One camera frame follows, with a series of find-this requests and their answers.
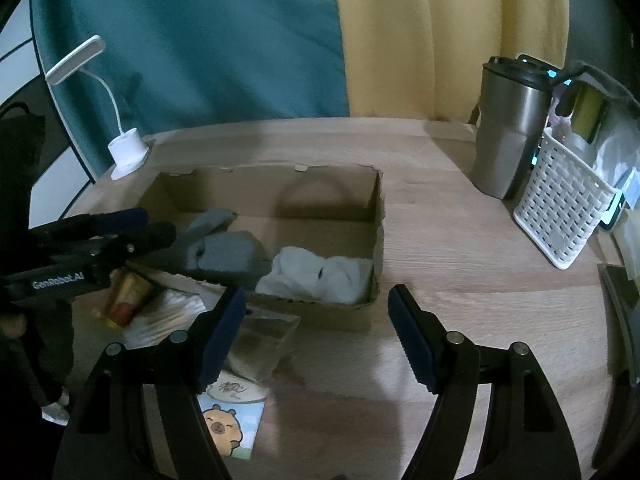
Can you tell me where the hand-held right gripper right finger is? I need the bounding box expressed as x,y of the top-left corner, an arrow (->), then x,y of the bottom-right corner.
388,284 -> 584,480

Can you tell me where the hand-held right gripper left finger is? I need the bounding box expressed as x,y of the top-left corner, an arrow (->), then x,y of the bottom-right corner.
52,286 -> 246,480

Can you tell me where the grey sock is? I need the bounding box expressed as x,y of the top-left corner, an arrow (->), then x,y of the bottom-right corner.
149,208 -> 272,287

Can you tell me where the dark grey curtain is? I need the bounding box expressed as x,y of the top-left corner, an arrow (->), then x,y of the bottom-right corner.
567,0 -> 640,78

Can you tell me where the cardboard box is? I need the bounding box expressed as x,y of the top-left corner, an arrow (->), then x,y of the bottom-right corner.
134,162 -> 387,319

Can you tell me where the yellow canister with red label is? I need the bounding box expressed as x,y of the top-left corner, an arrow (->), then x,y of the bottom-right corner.
102,267 -> 154,329

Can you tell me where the yellow-green bottle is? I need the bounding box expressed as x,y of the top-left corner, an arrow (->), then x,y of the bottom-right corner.
570,82 -> 609,142

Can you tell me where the white charger with cable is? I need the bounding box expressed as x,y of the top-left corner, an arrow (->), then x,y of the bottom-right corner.
45,35 -> 154,181

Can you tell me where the crumpled clear plastic bag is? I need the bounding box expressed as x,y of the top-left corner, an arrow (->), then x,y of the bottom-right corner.
594,109 -> 640,281

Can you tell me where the steel tumbler with black lid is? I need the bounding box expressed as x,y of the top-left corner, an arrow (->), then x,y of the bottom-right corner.
472,55 -> 556,200

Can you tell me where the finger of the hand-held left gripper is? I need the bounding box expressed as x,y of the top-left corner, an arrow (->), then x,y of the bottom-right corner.
29,208 -> 151,247
91,221 -> 177,269

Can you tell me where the yellow curtain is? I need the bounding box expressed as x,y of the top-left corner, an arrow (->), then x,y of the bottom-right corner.
326,0 -> 572,124

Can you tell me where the person's left hand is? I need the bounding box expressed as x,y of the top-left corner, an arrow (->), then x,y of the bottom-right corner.
0,312 -> 27,341

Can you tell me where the cartoon animal packet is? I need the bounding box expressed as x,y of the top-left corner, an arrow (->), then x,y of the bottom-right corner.
197,370 -> 269,461

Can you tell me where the clear plastic bag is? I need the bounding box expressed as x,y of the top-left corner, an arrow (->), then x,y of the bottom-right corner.
594,109 -> 640,281
227,307 -> 302,382

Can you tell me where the black frame with cyan lights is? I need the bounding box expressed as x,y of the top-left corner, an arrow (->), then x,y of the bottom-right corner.
517,53 -> 640,112

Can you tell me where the teal curtain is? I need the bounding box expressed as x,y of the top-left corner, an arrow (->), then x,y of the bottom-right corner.
29,0 -> 352,183

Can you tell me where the white plastic basket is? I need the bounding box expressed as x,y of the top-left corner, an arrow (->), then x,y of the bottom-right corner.
513,127 -> 621,269

